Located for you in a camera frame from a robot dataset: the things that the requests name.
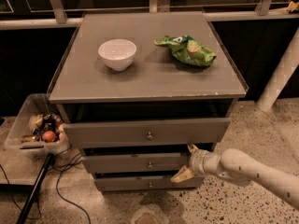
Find white diagonal pipe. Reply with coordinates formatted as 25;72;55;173
257;28;299;112

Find metal window railing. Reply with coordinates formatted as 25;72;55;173
0;0;299;30

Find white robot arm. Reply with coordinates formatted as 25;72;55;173
171;144;299;210

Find snack wrappers in bin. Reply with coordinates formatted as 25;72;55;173
21;114;64;143

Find red apple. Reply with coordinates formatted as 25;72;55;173
42;131;56;142

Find green chip bag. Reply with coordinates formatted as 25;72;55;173
153;35;217;67

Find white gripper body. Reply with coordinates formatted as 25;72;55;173
189;149;219;176

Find grey top drawer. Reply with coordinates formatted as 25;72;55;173
64;118;231;148

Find grey drawer cabinet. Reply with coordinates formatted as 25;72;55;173
50;12;248;180

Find black floor cable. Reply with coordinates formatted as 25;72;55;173
0;145;92;224

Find grey drawer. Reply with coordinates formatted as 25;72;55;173
82;152;191;174
64;118;231;148
94;175;204;192

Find grey bottom drawer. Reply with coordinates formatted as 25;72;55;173
94;175;204;192

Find white ceramic bowl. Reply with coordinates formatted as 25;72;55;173
98;39;136;71

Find clear plastic bin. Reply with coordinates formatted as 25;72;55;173
4;93;70;159

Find black pole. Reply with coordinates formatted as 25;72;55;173
16;153;54;224

